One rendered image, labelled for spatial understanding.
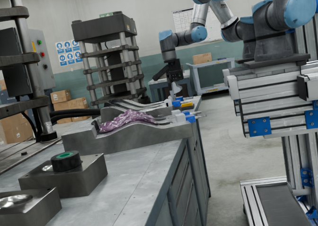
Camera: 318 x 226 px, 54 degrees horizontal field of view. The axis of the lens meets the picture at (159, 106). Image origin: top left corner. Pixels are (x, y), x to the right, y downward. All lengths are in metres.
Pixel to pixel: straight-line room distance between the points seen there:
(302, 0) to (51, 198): 1.00
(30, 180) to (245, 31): 1.35
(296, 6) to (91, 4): 7.48
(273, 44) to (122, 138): 0.69
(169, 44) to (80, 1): 6.99
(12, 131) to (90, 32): 2.19
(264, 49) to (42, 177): 0.94
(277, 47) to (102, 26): 4.47
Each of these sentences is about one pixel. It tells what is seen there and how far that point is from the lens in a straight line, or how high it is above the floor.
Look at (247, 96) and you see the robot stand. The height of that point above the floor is 0.91.
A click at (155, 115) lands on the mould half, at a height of 0.86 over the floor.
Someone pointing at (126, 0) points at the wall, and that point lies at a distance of 8.23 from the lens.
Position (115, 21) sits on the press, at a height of 1.89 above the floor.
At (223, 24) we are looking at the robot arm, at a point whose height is 1.25.
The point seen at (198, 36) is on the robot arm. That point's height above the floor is 1.20.
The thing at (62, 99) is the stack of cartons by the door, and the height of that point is 0.60.
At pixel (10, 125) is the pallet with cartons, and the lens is 5.95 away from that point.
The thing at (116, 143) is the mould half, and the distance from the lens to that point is 1.23.
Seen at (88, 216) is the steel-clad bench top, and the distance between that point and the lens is 0.77.
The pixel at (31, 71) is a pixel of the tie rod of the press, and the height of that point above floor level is 1.19.
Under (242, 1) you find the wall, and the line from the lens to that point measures 8.16.
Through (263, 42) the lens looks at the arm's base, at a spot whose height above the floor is 1.11.
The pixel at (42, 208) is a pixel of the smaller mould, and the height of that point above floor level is 0.84.
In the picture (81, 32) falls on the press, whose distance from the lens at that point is 5.65.
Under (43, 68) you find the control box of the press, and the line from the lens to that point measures 2.18.
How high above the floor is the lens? 1.12
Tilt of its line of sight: 8 degrees down
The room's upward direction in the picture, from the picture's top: 11 degrees counter-clockwise
